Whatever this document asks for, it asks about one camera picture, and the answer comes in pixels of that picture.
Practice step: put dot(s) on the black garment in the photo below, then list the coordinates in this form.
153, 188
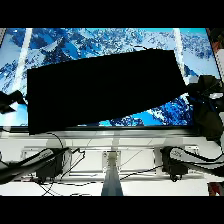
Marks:
103, 90

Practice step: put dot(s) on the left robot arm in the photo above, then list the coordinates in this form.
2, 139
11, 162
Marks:
30, 164

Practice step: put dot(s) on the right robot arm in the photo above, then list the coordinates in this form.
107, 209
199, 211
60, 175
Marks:
186, 160

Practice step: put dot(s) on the silver frame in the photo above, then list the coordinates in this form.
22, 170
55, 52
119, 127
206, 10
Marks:
111, 180

